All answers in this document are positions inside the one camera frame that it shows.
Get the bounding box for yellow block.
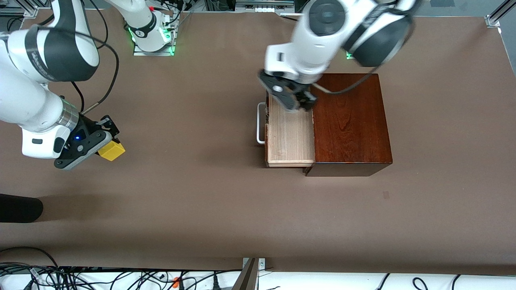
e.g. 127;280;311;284
98;139;126;162

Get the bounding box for dark brown wooden box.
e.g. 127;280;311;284
303;73;393;177

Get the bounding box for black cylindrical object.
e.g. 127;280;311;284
0;193;44;223

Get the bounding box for aluminium corner profile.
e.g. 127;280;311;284
485;0;516;29
0;0;53;19

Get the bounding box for dark metal beam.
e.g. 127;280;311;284
232;258;258;290

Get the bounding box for thin black cable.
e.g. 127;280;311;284
71;81;85;113

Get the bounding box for thick black gripper cable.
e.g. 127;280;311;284
38;25;120;115

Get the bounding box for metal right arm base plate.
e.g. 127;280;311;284
133;14;177;56

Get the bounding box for looped black cable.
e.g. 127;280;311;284
89;0;109;46

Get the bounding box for arched black floor cable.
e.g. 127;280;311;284
0;246;61;269

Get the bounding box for tangled black floor cables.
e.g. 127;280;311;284
0;262;242;290

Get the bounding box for small metal bracket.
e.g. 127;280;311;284
242;258;266;271

